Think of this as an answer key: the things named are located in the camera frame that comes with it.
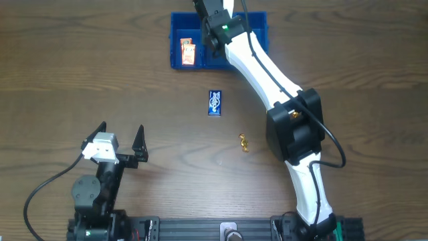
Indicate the mounting rail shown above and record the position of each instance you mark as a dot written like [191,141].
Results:
[190,229]

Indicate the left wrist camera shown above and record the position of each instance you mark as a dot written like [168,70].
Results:
[102,147]

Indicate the orange candy box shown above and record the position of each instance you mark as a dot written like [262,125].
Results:
[189,57]
[186,41]

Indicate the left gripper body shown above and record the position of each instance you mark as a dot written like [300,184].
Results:
[132,160]

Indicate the blue candy pack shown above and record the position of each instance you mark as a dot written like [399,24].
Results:
[214,102]

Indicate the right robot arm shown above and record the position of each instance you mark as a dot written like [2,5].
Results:
[261,73]

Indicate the blue tray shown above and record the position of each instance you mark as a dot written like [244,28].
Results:
[185,25]

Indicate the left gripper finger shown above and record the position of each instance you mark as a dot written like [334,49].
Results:
[140,145]
[98,130]

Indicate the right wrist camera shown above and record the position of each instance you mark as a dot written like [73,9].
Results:
[229,4]

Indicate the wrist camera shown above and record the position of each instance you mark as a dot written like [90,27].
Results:
[229,4]
[102,147]

